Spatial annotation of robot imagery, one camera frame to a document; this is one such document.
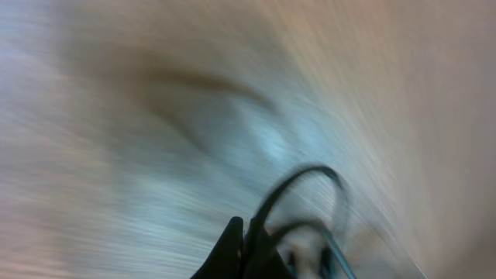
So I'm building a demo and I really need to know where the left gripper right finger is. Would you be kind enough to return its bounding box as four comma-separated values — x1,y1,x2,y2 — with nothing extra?
242,217,296,279

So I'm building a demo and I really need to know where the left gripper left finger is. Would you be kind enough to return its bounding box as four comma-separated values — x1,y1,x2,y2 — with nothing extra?
191,216,243,279

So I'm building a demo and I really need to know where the black usb cable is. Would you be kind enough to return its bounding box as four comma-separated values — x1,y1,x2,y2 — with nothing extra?
247,164,360,279

